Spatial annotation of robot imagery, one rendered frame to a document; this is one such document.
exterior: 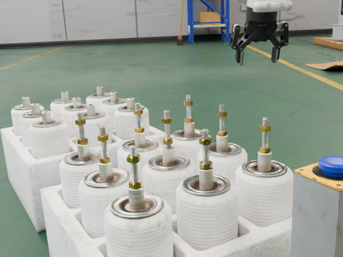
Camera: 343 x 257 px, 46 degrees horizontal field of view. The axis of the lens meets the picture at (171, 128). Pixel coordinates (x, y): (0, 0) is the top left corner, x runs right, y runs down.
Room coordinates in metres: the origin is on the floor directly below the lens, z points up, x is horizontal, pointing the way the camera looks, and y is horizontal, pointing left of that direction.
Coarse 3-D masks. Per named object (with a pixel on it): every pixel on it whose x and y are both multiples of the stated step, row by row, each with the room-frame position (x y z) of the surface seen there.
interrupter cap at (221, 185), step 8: (192, 176) 0.60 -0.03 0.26; (216, 176) 0.60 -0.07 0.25; (184, 184) 0.57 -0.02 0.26; (192, 184) 0.58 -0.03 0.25; (216, 184) 0.58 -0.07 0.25; (224, 184) 0.57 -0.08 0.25; (192, 192) 0.54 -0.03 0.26; (200, 192) 0.54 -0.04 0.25; (208, 192) 0.54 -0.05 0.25; (216, 192) 0.54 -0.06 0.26; (224, 192) 0.54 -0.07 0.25
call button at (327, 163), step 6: (330, 156) 0.47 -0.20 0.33; (336, 156) 0.47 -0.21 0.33; (318, 162) 0.46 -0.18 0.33; (324, 162) 0.45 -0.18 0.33; (330, 162) 0.45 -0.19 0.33; (336, 162) 0.45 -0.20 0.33; (342, 162) 0.45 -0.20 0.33; (324, 168) 0.45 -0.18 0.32; (330, 168) 0.44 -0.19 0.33; (336, 168) 0.44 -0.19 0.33; (342, 168) 0.44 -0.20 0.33; (330, 174) 0.45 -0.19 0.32; (336, 174) 0.44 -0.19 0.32; (342, 174) 0.44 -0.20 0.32
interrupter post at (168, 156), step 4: (164, 148) 0.67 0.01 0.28; (168, 148) 0.67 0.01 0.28; (172, 148) 0.67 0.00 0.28; (164, 152) 0.67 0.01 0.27; (168, 152) 0.66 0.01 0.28; (172, 152) 0.67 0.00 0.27; (164, 156) 0.67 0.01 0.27; (168, 156) 0.66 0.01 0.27; (172, 156) 0.67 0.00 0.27; (164, 160) 0.67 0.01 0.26; (168, 160) 0.66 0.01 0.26; (172, 160) 0.67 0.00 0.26; (164, 164) 0.67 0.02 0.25; (168, 164) 0.66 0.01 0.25; (172, 164) 0.67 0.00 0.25
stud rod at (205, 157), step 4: (204, 132) 0.57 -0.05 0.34; (208, 132) 0.57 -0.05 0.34; (204, 136) 0.57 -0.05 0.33; (208, 136) 0.57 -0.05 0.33; (204, 148) 0.57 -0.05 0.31; (208, 148) 0.57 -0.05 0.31; (204, 152) 0.57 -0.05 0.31; (208, 152) 0.57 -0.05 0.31; (204, 156) 0.57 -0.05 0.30; (208, 156) 0.57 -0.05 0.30; (204, 160) 0.57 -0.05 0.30; (208, 160) 0.57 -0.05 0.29
